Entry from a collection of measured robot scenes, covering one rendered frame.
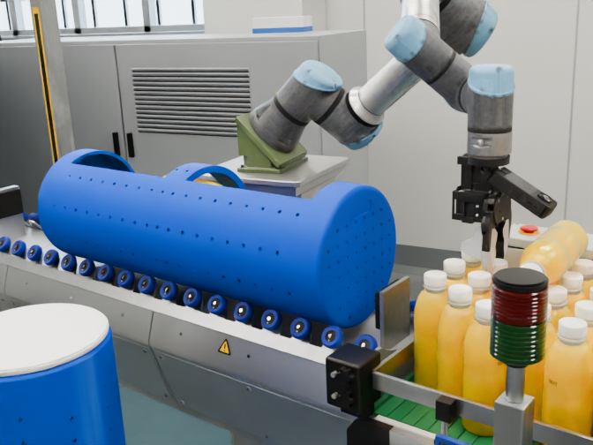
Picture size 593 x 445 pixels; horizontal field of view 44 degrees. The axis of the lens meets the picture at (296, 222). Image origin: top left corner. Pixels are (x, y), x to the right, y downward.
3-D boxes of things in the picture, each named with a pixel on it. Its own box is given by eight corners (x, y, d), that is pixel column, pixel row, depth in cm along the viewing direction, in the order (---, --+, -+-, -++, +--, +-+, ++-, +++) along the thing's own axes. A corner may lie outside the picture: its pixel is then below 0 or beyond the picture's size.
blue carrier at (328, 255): (131, 237, 211) (119, 139, 202) (398, 299, 159) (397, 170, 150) (45, 268, 189) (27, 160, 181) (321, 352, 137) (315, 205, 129)
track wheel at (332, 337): (328, 324, 143) (324, 321, 141) (348, 329, 140) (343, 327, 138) (320, 346, 141) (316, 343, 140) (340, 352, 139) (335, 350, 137)
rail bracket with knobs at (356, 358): (354, 388, 133) (353, 337, 130) (388, 400, 129) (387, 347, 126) (322, 413, 126) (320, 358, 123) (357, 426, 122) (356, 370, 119)
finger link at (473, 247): (462, 271, 134) (468, 221, 133) (493, 277, 130) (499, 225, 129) (454, 273, 132) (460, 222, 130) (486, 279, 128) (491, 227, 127)
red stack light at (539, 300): (503, 300, 91) (504, 270, 90) (555, 311, 87) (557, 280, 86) (481, 318, 86) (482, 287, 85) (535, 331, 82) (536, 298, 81)
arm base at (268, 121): (264, 107, 207) (285, 82, 202) (301, 146, 206) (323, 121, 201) (240, 116, 194) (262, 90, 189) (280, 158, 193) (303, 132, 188)
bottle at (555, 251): (565, 210, 131) (528, 243, 116) (597, 238, 129) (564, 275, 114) (539, 238, 135) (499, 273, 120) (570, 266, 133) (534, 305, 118)
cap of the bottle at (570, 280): (568, 290, 122) (569, 280, 122) (552, 282, 126) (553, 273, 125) (587, 286, 123) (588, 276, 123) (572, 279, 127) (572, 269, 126)
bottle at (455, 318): (461, 420, 122) (463, 309, 116) (427, 403, 127) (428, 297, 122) (488, 404, 126) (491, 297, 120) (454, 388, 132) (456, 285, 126)
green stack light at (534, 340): (501, 337, 92) (503, 301, 91) (552, 350, 88) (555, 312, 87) (480, 357, 87) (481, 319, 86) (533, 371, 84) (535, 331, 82)
